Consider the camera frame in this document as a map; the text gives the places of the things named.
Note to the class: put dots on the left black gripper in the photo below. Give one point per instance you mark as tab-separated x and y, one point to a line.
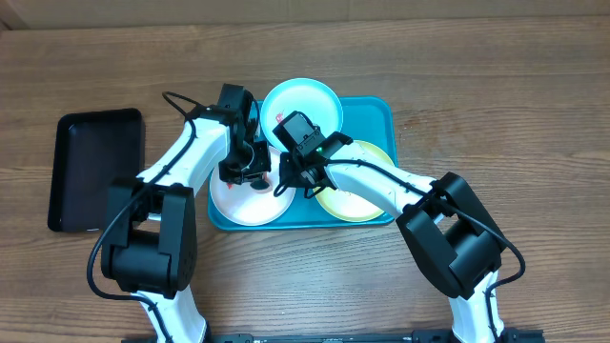
263	165

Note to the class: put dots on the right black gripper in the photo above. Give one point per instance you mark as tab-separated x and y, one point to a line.
297	179

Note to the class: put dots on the pink and black sponge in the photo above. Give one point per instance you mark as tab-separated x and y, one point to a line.
260	185

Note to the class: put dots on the white plate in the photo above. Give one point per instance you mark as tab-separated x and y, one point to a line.
234	206

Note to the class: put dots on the light blue plate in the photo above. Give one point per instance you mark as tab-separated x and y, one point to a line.
315	99

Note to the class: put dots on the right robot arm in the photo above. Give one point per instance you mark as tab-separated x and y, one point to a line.
455	242

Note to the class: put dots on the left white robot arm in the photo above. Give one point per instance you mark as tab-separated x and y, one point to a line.
148	251

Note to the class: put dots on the teal plastic serving tray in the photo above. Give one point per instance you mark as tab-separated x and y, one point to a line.
366	118

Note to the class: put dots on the black plastic tray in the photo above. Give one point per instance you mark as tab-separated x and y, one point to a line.
91	150

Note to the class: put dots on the yellow-green plate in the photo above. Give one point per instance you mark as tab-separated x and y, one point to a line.
347	206

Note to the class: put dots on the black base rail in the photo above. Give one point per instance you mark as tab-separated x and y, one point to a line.
510	335

